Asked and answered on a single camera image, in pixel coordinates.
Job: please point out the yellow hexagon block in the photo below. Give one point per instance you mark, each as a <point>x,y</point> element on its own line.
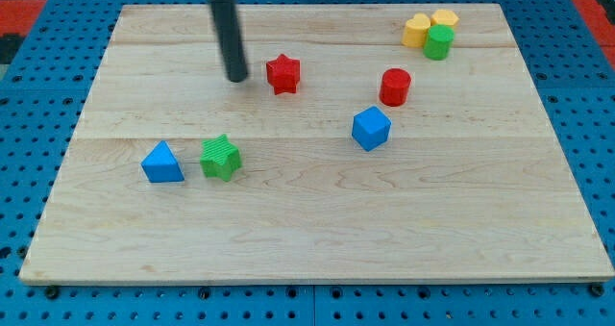
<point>444,17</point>

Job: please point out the green cylinder block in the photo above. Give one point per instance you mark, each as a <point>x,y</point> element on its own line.
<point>438,42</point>

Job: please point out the light wooden board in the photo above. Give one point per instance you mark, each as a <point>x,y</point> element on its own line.
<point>471,187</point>

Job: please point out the blue triangle block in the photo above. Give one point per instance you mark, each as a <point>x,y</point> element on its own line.
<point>161,165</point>

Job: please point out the blue cube block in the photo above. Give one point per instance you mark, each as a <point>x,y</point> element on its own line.
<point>371,128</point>

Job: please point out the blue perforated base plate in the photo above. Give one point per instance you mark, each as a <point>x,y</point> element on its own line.
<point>45,88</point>

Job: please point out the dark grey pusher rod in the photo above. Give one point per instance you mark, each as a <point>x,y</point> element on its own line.
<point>228,30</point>

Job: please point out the yellow heart block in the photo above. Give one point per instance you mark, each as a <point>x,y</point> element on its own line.
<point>415,31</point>

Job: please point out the red star block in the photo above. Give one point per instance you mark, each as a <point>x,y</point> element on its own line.
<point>283,74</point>

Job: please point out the red cylinder block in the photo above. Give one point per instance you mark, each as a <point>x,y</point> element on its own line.
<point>395,84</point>

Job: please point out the green star block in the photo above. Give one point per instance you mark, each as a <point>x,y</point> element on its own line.
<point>220,158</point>

